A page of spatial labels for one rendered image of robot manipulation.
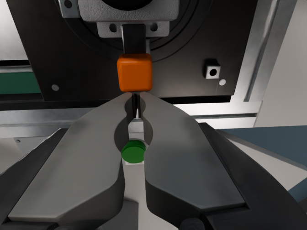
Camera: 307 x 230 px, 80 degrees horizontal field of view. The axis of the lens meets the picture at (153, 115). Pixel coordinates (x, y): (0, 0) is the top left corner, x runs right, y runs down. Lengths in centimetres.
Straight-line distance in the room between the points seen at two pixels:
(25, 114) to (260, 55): 31
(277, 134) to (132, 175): 158
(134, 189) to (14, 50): 41
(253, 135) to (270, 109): 135
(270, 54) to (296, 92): 21
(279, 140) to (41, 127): 187
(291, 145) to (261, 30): 188
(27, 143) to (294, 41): 46
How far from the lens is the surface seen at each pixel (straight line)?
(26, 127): 31
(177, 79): 23
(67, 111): 27
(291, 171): 65
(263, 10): 25
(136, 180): 52
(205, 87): 24
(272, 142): 196
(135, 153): 29
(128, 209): 58
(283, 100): 46
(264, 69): 27
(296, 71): 44
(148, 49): 18
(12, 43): 31
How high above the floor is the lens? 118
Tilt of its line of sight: 57 degrees down
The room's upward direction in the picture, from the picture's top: 174 degrees clockwise
